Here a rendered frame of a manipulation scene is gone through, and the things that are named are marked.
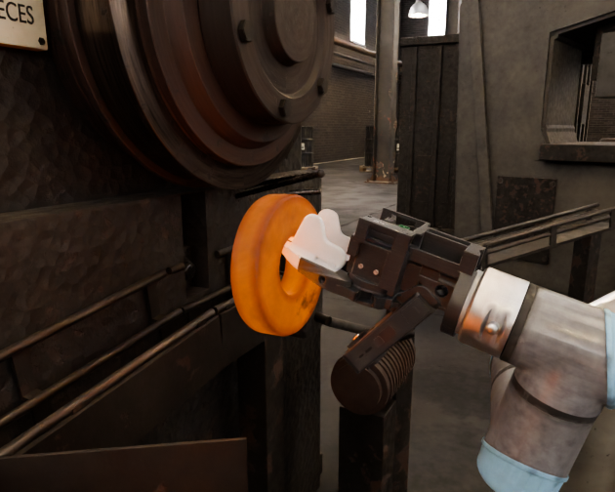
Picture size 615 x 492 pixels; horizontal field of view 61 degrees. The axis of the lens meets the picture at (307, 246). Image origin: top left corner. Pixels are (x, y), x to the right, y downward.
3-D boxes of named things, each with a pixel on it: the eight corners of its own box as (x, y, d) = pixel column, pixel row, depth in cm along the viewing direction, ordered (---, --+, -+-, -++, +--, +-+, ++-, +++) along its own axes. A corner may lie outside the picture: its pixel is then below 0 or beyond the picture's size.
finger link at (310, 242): (284, 197, 56) (361, 225, 52) (272, 248, 57) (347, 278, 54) (268, 201, 53) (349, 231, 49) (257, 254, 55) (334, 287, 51)
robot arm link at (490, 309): (505, 340, 52) (492, 374, 45) (460, 321, 53) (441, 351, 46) (532, 272, 49) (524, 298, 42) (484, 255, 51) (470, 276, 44)
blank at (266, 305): (266, 359, 59) (293, 364, 57) (207, 271, 48) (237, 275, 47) (313, 257, 68) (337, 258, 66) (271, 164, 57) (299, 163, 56)
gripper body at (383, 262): (379, 204, 55) (492, 244, 50) (357, 277, 58) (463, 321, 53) (350, 215, 48) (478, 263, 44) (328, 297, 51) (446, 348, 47)
